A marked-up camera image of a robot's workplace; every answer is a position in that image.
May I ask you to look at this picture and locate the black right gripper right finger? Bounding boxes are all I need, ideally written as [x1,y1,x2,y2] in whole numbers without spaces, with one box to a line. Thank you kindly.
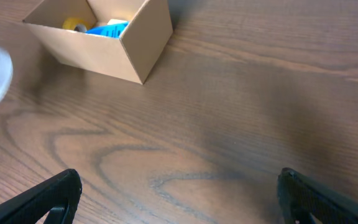
[277,167,358,224]

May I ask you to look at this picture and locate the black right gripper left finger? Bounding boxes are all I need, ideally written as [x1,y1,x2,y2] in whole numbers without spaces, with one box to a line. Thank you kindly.
[0,169,82,224]

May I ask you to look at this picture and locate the cardboard box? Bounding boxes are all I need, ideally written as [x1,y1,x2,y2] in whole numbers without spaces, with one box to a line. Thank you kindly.
[23,0,173,84]

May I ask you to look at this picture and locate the small yellow tape roll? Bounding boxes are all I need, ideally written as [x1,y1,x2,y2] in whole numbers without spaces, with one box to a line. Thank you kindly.
[62,17,91,33]

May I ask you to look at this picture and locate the blue plastic tape dispenser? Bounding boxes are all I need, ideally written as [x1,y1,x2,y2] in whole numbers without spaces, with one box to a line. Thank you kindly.
[86,22,129,39]

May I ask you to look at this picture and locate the yellow highlighter pen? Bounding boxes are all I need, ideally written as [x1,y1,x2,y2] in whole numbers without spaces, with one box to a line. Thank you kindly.
[107,19,129,26]

